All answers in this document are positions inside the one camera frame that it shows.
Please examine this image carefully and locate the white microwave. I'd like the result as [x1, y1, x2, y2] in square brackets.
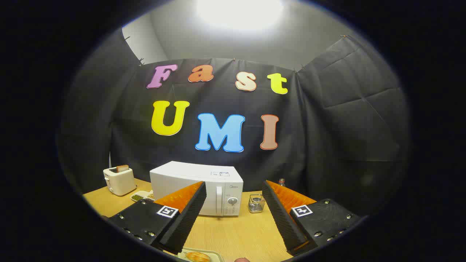
[150, 161, 244, 217]

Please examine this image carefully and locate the golden bread bun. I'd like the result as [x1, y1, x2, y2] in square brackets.
[186, 252, 211, 262]

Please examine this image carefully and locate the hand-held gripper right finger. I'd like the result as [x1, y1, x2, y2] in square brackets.
[262, 180, 361, 256]

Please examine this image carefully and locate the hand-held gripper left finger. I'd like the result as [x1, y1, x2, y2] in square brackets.
[108, 181, 207, 255]

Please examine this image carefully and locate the divided dish of beans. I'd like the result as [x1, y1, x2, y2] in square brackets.
[130, 190, 155, 203]

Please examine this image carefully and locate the metal wire basket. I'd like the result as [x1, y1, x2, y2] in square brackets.
[248, 194, 265, 213]

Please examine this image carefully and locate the cream square plate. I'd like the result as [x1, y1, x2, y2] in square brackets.
[178, 247, 225, 262]

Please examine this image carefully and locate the white toaster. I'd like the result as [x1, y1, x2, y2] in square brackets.
[103, 166, 137, 196]

